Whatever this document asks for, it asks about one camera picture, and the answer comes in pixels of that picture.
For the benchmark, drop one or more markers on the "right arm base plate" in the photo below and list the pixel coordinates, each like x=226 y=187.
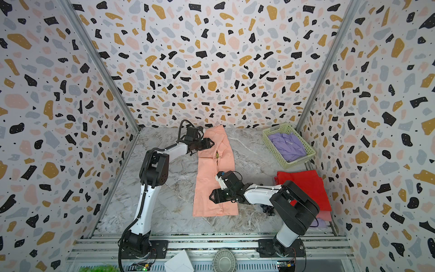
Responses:
x=269 y=248

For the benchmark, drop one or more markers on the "circuit board with wires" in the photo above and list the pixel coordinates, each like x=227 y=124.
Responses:
x=140 y=267

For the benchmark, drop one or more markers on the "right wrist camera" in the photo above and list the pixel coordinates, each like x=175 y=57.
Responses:
x=221 y=178

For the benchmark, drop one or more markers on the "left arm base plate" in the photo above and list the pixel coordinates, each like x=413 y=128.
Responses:
x=154 y=249

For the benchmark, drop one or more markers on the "folded red t-shirt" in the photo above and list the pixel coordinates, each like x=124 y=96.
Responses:
x=310 y=183

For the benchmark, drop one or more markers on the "purple t-shirt in basket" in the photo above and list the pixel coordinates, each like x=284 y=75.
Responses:
x=288 y=145

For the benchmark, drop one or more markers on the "green plastic basket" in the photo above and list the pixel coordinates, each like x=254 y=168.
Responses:
x=287 y=129

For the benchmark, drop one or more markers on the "grey ribbed plate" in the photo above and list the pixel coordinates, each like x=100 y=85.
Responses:
x=224 y=261

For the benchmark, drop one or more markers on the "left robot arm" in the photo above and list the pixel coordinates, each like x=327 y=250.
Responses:
x=153 y=174

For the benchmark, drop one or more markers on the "aluminium rail frame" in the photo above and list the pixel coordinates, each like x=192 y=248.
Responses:
x=324 y=253

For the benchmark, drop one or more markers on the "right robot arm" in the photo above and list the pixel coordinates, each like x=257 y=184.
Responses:
x=295 y=208

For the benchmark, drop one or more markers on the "green artificial grass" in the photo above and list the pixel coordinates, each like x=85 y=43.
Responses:
x=101 y=268

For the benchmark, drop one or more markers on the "white paper sheet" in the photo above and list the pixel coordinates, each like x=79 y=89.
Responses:
x=179 y=263

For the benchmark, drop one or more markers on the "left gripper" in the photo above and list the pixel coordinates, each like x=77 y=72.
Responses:
x=205 y=144

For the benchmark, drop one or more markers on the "black grape bunch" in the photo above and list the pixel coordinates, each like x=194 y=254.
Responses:
x=268 y=210

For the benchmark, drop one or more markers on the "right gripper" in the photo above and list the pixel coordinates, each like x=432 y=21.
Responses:
x=219 y=195

